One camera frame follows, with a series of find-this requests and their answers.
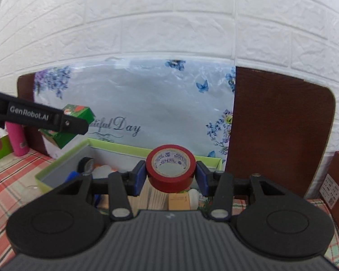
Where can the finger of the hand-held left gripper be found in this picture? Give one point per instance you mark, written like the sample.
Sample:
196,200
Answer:
73,124

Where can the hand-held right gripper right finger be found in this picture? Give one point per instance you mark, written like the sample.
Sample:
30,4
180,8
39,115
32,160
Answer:
202,177

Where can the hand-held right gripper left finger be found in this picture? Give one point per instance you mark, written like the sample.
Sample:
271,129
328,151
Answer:
140,177

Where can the red tape roll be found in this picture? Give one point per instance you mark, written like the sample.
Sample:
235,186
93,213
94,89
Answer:
158,182

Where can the small green carton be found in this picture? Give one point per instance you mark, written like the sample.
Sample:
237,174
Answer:
63,139

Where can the light green storage box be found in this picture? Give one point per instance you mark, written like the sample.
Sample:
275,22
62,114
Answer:
121,149

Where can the black tape roll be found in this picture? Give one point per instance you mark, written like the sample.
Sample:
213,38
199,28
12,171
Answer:
81,165

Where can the small white bottle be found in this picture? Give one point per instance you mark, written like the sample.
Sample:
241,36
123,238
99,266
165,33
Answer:
194,195

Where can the pink bottle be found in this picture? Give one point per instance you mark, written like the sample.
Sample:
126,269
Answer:
17,141

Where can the light green container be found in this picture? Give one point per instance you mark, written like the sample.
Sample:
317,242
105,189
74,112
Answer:
4,152

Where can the plaid cloth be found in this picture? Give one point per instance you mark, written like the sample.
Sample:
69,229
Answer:
5,186

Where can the brown wooden headboard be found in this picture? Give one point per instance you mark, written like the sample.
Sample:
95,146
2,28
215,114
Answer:
271,132

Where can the floral plastic bag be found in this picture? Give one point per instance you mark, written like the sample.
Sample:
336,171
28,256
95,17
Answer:
158,96

